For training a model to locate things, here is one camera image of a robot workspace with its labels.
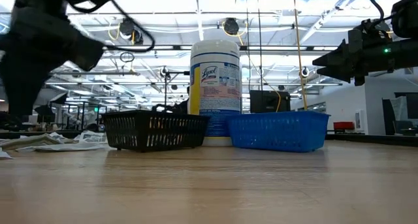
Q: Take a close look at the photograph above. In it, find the white square printed packet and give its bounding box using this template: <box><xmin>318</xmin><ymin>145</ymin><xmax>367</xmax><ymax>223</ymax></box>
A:
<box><xmin>48</xmin><ymin>131</ymin><xmax>79</xmax><ymax>144</ymax></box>

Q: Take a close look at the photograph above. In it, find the dark panel and chair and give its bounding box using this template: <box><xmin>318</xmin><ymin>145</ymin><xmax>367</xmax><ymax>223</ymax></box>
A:
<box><xmin>381</xmin><ymin>91</ymin><xmax>418</xmax><ymax>136</ymax></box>

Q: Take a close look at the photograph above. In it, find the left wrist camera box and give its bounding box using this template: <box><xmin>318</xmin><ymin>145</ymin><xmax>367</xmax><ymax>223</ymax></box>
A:
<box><xmin>67</xmin><ymin>33</ymin><xmax>106</xmax><ymax>72</ymax></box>

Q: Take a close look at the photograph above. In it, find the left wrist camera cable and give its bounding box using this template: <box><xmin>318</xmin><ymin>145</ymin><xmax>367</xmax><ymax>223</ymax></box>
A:
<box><xmin>67</xmin><ymin>0</ymin><xmax>156</xmax><ymax>54</ymax></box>

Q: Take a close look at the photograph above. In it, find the thin black hanging cable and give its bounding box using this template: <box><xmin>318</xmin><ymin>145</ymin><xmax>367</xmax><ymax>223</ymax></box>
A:
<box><xmin>244</xmin><ymin>0</ymin><xmax>251</xmax><ymax>91</ymax></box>

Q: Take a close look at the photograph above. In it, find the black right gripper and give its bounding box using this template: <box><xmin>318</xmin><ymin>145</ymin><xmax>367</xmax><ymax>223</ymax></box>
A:
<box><xmin>312</xmin><ymin>37</ymin><xmax>396</xmax><ymax>87</ymax></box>

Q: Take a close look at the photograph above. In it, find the black aluminium table frame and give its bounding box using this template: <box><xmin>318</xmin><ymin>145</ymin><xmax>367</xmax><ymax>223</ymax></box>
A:
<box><xmin>0</xmin><ymin>129</ymin><xmax>418</xmax><ymax>148</ymax></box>

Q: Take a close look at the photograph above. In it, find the black pole stand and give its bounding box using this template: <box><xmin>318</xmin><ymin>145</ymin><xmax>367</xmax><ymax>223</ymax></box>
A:
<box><xmin>163</xmin><ymin>70</ymin><xmax>190</xmax><ymax>113</ymax></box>

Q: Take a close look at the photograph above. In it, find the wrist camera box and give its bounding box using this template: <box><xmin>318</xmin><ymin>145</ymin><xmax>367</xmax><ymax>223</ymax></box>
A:
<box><xmin>67</xmin><ymin>33</ymin><xmax>106</xmax><ymax>72</ymax></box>
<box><xmin>351</xmin><ymin>18</ymin><xmax>393</xmax><ymax>42</ymax></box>

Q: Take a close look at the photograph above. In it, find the black box monitor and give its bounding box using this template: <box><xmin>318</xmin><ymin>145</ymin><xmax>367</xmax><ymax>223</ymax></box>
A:
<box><xmin>249</xmin><ymin>89</ymin><xmax>291</xmax><ymax>114</ymax></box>

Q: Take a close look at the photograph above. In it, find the black ceiling cord reel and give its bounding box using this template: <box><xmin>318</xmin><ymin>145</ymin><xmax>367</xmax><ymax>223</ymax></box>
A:
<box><xmin>223</xmin><ymin>17</ymin><xmax>240</xmax><ymax>36</ymax></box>
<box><xmin>118</xmin><ymin>17</ymin><xmax>135</xmax><ymax>39</ymax></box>

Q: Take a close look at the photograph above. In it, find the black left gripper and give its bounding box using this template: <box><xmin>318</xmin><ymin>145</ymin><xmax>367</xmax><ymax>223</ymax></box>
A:
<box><xmin>0</xmin><ymin>8</ymin><xmax>81</xmax><ymax>129</ymax></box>

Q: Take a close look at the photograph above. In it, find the green-tinted bandage strip packet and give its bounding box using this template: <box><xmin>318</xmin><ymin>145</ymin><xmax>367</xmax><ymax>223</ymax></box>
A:
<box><xmin>74</xmin><ymin>130</ymin><xmax>109</xmax><ymax>145</ymax></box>

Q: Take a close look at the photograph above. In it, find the blue plastic mesh basket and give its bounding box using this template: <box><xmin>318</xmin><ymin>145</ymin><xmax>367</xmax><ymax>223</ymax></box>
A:
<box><xmin>227</xmin><ymin>111</ymin><xmax>330</xmax><ymax>153</ymax></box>

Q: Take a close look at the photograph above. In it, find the person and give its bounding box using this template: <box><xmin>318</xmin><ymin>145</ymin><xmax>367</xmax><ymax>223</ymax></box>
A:
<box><xmin>176</xmin><ymin>86</ymin><xmax>191</xmax><ymax>114</ymax></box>

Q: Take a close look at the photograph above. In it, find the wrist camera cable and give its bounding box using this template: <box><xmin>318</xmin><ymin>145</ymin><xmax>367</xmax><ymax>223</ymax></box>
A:
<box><xmin>67</xmin><ymin>0</ymin><xmax>156</xmax><ymax>54</ymax></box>
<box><xmin>366</xmin><ymin>0</ymin><xmax>398</xmax><ymax>24</ymax></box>

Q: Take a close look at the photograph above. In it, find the white disinfecting wipes canister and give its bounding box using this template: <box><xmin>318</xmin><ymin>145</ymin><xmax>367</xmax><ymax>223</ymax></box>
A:
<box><xmin>189</xmin><ymin>39</ymin><xmax>242</xmax><ymax>147</ymax></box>

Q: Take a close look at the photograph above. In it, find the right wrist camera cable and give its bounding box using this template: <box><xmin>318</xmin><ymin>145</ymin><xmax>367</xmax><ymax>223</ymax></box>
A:
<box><xmin>366</xmin><ymin>0</ymin><xmax>398</xmax><ymax>24</ymax></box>

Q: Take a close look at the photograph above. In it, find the yellow hanging cable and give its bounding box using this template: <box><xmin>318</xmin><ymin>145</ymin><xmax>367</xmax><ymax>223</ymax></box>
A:
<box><xmin>291</xmin><ymin>0</ymin><xmax>308</xmax><ymax>112</ymax></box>

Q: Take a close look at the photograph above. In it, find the black plastic mesh basket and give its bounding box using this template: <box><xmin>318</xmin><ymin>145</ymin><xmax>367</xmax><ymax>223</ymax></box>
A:
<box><xmin>101</xmin><ymin>110</ymin><xmax>210</xmax><ymax>153</ymax></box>

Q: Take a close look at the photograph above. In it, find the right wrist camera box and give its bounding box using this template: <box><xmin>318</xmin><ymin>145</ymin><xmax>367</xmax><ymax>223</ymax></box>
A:
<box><xmin>351</xmin><ymin>18</ymin><xmax>393</xmax><ymax>42</ymax></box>

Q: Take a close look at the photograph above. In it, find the black hanging cable loop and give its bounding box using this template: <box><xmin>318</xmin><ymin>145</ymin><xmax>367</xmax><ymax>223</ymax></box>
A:
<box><xmin>119</xmin><ymin>51</ymin><xmax>135</xmax><ymax>63</ymax></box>

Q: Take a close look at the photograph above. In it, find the red box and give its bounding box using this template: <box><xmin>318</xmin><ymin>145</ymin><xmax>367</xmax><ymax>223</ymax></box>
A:
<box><xmin>332</xmin><ymin>121</ymin><xmax>355</xmax><ymax>131</ymax></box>

